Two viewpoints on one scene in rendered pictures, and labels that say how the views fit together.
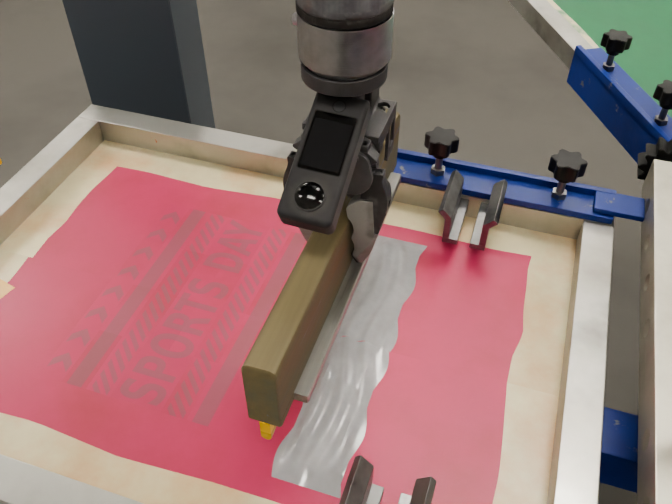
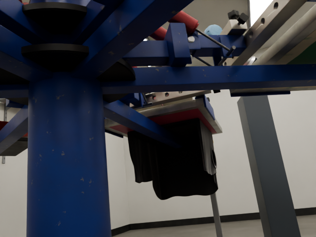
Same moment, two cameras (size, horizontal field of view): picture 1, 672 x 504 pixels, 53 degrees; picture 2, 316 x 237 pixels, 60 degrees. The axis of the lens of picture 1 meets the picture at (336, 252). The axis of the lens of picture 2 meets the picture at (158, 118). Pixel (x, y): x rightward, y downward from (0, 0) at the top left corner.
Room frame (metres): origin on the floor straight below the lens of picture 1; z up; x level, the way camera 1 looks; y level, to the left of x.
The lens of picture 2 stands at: (0.42, -1.63, 0.55)
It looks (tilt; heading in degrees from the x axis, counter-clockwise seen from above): 16 degrees up; 89
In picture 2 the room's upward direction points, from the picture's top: 7 degrees counter-clockwise
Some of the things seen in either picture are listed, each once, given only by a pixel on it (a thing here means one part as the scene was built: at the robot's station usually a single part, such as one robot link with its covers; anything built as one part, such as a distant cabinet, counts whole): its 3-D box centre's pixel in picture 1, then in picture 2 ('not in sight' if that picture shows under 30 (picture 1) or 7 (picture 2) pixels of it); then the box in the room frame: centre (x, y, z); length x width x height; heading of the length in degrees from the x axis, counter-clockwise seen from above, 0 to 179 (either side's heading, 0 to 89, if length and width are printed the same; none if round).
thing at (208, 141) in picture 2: not in sight; (204, 154); (0.71, 0.10, 0.77); 0.46 x 0.09 x 0.36; 72
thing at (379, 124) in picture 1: (346, 118); not in sight; (0.51, -0.01, 1.23); 0.09 x 0.08 x 0.12; 162
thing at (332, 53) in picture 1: (341, 36); not in sight; (0.50, 0.00, 1.31); 0.08 x 0.08 x 0.05
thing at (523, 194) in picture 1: (493, 198); (205, 108); (0.70, -0.21, 0.98); 0.30 x 0.05 x 0.07; 72
